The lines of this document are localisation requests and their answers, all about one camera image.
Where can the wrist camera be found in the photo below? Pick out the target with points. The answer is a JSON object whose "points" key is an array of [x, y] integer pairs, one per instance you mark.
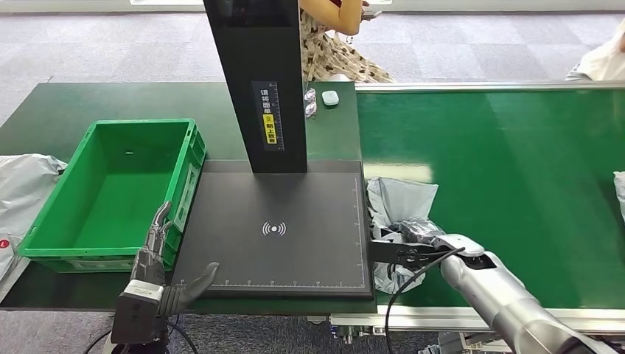
{"points": [[390, 251], [136, 312]]}

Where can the grey package black red logo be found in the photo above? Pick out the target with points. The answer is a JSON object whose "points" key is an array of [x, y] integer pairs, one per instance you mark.
{"points": [[4, 254], [400, 200]]}

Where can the grey package red print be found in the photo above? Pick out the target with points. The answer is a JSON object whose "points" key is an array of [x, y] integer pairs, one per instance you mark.
{"points": [[620, 195]]}

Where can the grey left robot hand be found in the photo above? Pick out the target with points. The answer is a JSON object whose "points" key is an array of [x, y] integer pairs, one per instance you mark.
{"points": [[149, 266]]}

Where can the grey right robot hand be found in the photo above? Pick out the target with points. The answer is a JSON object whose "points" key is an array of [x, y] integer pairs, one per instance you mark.
{"points": [[417, 230]]}

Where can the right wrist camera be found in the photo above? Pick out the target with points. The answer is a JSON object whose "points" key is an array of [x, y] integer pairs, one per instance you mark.
{"points": [[390, 251]]}

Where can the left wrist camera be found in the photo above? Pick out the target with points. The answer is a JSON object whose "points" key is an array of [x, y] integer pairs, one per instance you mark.
{"points": [[136, 312]]}

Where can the person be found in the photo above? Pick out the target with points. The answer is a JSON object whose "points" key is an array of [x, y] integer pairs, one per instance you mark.
{"points": [[337, 53], [600, 63]]}

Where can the green plastic crate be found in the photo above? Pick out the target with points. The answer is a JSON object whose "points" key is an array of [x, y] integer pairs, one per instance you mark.
{"points": [[112, 195]]}

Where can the black inbound scanner machine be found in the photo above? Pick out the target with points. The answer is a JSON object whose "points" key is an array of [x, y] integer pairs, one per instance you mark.
{"points": [[273, 259]]}

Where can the plain grey package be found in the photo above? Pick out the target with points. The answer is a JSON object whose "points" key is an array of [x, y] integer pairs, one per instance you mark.
{"points": [[24, 190]]}

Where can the clear eyeglasses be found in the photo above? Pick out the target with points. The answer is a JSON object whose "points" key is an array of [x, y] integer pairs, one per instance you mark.
{"points": [[310, 103]]}

